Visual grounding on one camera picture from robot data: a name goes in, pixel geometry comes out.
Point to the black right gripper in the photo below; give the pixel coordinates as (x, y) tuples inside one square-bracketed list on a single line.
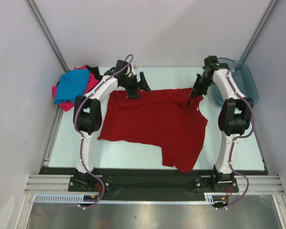
[(197, 90)]

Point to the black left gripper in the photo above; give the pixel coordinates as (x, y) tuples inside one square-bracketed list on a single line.
[(142, 85)]

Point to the red t shirt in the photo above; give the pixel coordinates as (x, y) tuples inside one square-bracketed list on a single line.
[(170, 119)]

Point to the blue t shirt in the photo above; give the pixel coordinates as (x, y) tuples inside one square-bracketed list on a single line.
[(62, 96)]

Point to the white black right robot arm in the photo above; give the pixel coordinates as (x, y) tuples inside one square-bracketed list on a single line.
[(235, 117)]

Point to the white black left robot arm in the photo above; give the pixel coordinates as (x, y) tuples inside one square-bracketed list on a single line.
[(87, 114)]

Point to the grey t shirt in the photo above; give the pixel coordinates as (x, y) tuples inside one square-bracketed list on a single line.
[(237, 77)]

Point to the black folded t shirt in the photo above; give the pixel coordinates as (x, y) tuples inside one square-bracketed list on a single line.
[(95, 71)]

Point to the teal plastic basket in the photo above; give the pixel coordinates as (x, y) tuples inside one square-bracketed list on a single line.
[(248, 80)]

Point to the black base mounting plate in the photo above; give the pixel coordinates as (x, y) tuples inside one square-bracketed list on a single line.
[(140, 184)]

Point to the grey slotted cable duct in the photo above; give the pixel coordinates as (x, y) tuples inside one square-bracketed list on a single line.
[(87, 199)]

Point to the right aluminium corner post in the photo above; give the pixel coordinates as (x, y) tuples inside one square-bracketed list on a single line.
[(262, 23)]

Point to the aluminium corner post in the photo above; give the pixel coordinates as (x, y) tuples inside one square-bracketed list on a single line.
[(262, 23), (47, 33)]

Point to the left aluminium corner post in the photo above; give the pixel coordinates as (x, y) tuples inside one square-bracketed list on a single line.
[(47, 33)]

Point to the aluminium front frame rail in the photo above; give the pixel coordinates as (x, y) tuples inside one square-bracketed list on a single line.
[(258, 185)]

